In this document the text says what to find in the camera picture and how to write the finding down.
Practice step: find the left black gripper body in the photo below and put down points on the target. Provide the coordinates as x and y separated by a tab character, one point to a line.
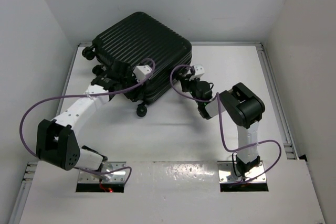
129	80

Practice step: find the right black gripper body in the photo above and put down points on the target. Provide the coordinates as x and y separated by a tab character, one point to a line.
191	85

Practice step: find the black hard-shell suitcase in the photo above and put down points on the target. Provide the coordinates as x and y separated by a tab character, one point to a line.
140	39

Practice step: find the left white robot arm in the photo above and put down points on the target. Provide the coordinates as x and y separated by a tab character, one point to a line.
57	141

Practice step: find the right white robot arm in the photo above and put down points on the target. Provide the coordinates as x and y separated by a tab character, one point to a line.
242	106

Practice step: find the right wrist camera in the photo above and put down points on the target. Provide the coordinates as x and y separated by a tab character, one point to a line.
197	71

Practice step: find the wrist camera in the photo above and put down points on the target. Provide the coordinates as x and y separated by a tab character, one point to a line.
142	72
197	71

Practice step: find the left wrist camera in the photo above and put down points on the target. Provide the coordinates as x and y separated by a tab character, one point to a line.
142	72

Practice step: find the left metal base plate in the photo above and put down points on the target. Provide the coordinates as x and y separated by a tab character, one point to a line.
110	174

